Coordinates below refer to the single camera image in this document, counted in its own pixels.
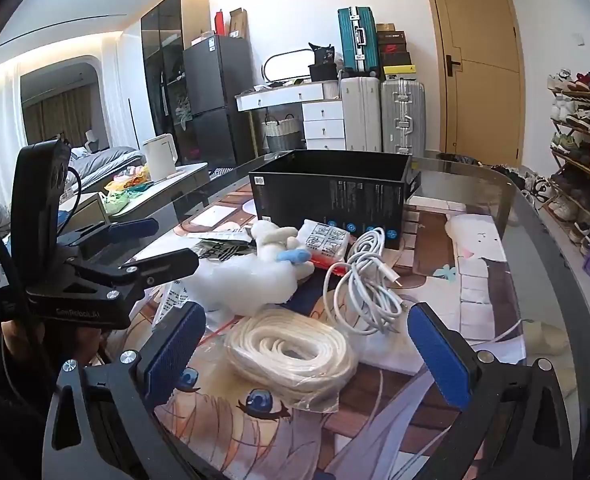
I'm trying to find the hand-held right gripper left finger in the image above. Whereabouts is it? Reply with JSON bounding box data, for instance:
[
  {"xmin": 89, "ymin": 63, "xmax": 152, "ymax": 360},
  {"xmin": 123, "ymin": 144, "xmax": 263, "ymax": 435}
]
[{"xmin": 42, "ymin": 301, "xmax": 208, "ymax": 480}]

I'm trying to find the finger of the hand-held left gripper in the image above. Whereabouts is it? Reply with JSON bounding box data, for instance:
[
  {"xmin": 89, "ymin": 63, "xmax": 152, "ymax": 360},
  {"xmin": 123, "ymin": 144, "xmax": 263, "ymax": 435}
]
[
  {"xmin": 57, "ymin": 217, "xmax": 160, "ymax": 252},
  {"xmin": 62, "ymin": 247, "xmax": 200, "ymax": 292}
]

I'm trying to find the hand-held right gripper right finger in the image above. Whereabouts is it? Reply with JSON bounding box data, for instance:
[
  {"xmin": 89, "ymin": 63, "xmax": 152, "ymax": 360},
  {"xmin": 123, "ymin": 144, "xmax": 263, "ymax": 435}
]
[{"xmin": 406, "ymin": 301, "xmax": 573, "ymax": 480}]

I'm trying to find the white bubble wrap bag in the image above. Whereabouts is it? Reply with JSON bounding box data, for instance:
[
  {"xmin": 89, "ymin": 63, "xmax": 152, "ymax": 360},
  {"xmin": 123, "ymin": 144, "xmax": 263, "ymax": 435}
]
[{"xmin": 195, "ymin": 255, "xmax": 301, "ymax": 317}]

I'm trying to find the white plush toy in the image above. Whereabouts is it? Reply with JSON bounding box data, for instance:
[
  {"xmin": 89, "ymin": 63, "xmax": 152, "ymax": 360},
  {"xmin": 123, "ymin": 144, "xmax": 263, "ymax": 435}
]
[{"xmin": 251, "ymin": 220, "xmax": 316, "ymax": 281}]

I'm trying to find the white rope coil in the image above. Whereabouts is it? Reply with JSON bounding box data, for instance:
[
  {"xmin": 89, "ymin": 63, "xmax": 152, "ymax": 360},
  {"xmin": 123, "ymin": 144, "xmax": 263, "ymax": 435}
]
[{"xmin": 224, "ymin": 308, "xmax": 360, "ymax": 413}]

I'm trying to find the white charging cable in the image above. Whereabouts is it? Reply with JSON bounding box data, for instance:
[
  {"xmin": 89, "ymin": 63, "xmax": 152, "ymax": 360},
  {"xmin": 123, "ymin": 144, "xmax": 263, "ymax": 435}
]
[{"xmin": 322, "ymin": 227, "xmax": 407, "ymax": 336}]

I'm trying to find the red-edged white tissue pack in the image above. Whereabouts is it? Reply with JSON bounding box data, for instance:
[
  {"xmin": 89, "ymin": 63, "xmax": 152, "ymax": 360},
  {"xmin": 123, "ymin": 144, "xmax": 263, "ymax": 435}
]
[{"xmin": 295, "ymin": 219, "xmax": 352, "ymax": 273}]

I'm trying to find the black cardboard box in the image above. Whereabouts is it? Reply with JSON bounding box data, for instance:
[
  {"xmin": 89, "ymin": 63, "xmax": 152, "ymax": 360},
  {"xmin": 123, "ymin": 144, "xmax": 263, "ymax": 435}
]
[{"xmin": 249, "ymin": 150, "xmax": 422, "ymax": 252}]

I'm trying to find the person's left hand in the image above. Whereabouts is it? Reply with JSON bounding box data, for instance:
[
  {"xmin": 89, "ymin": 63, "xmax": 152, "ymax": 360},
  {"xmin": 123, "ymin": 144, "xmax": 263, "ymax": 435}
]
[{"xmin": 0, "ymin": 320, "xmax": 113, "ymax": 363}]

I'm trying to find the pile of colourful clothes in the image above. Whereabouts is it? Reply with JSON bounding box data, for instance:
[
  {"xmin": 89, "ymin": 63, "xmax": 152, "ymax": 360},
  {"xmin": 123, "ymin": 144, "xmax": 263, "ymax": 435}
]
[{"xmin": 104, "ymin": 165, "xmax": 151, "ymax": 216}]

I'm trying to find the beige storage box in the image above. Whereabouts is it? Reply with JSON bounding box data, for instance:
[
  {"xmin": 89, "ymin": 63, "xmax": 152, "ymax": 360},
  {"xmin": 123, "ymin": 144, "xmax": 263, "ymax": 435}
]
[{"xmin": 60, "ymin": 192, "xmax": 110, "ymax": 236}]

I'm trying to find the black and white plastic bag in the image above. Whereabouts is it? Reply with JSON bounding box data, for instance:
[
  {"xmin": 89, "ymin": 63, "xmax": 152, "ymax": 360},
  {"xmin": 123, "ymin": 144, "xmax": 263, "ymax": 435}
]
[{"xmin": 187, "ymin": 240, "xmax": 256, "ymax": 263}]

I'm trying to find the grey bed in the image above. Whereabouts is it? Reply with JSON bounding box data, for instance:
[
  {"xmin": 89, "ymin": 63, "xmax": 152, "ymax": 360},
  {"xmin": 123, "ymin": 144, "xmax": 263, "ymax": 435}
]
[{"xmin": 67, "ymin": 146, "xmax": 146, "ymax": 191}]

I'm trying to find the white electric kettle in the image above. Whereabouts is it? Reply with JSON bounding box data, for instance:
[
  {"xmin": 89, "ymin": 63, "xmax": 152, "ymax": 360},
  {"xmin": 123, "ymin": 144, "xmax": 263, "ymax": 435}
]
[{"xmin": 142, "ymin": 133, "xmax": 178, "ymax": 181}]

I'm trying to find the white side table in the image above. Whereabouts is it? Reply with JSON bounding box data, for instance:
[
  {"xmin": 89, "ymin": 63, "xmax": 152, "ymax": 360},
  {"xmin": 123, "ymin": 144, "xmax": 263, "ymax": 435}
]
[{"xmin": 110, "ymin": 162, "xmax": 211, "ymax": 221}]

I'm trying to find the brown curtain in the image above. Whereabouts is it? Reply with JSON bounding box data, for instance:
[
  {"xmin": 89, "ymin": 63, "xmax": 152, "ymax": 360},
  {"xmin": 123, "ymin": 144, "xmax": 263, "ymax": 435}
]
[{"xmin": 22, "ymin": 91, "xmax": 93, "ymax": 146}]

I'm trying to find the cartoon printed table mat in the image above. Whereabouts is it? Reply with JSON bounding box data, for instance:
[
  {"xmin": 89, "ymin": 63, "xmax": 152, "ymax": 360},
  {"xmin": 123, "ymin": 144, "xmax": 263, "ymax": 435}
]
[{"xmin": 100, "ymin": 182, "xmax": 528, "ymax": 480}]

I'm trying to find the beige slipper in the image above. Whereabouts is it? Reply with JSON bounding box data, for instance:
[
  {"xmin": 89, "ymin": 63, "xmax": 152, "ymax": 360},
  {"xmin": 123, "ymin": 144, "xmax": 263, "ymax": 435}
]
[
  {"xmin": 518, "ymin": 320, "xmax": 571, "ymax": 356},
  {"xmin": 550, "ymin": 365, "xmax": 578, "ymax": 397}
]

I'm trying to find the black glass cabinet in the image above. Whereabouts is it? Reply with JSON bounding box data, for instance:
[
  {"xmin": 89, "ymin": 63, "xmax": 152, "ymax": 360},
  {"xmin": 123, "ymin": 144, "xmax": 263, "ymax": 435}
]
[{"xmin": 141, "ymin": 0, "xmax": 211, "ymax": 161}]

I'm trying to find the woven basket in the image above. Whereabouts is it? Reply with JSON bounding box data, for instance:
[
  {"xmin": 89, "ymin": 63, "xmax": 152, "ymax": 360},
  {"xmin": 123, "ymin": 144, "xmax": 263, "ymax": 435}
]
[{"xmin": 261, "ymin": 115, "xmax": 302, "ymax": 153}]

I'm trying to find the black refrigerator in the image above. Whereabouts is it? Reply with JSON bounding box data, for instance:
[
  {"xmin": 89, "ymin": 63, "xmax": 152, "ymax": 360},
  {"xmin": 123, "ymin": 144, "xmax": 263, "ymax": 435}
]
[{"xmin": 182, "ymin": 35, "xmax": 256, "ymax": 166}]

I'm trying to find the loose shoes pile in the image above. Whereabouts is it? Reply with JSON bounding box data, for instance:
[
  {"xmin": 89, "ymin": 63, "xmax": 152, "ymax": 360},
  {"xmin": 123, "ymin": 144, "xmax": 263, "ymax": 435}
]
[{"xmin": 490, "ymin": 162, "xmax": 551, "ymax": 203}]

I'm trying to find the white trash bin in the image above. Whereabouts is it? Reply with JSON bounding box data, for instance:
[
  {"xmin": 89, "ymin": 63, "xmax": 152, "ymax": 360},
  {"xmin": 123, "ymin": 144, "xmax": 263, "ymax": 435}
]
[{"xmin": 435, "ymin": 152, "xmax": 481, "ymax": 167}]

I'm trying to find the white vanity desk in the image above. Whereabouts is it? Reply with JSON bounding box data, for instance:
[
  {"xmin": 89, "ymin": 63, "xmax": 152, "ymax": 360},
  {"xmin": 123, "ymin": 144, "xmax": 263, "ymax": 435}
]
[{"xmin": 236, "ymin": 82, "xmax": 346, "ymax": 153}]

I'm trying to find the oval mirror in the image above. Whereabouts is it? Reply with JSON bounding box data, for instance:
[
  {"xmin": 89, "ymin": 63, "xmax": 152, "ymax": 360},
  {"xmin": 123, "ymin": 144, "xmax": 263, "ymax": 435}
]
[{"xmin": 261, "ymin": 49, "xmax": 316, "ymax": 83}]

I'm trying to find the brown cardboard box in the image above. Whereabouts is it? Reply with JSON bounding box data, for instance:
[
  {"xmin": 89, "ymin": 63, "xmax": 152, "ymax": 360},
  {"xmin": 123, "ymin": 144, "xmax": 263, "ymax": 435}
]
[{"xmin": 229, "ymin": 7, "xmax": 248, "ymax": 40}]

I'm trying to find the metal shoe rack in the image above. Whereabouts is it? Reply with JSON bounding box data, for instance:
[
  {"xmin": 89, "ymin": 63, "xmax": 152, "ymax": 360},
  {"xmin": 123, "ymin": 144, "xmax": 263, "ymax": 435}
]
[{"xmin": 548, "ymin": 67, "xmax": 590, "ymax": 256}]

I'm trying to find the white suitcase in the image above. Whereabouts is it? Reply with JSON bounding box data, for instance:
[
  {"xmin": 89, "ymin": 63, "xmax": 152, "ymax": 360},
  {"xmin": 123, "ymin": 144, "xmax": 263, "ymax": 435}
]
[{"xmin": 340, "ymin": 76, "xmax": 382, "ymax": 152}]

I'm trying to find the wooden door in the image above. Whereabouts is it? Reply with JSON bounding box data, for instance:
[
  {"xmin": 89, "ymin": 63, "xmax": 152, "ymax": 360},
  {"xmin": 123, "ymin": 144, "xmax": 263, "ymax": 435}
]
[{"xmin": 420, "ymin": 0, "xmax": 526, "ymax": 166}]

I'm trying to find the silver suitcase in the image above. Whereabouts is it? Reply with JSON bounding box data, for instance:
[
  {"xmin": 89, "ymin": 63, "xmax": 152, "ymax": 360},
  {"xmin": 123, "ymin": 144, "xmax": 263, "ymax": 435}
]
[{"xmin": 380, "ymin": 79, "xmax": 427, "ymax": 158}]

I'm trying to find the teal suitcase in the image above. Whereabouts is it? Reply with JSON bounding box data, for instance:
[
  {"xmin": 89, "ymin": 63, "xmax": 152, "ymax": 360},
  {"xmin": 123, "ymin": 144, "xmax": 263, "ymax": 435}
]
[{"xmin": 337, "ymin": 6, "xmax": 380, "ymax": 80}]

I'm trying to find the yellow and black shoe box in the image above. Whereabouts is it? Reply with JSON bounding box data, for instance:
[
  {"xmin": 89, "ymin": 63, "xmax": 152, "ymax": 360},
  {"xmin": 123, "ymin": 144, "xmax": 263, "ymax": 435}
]
[{"xmin": 382, "ymin": 64, "xmax": 418, "ymax": 81}]

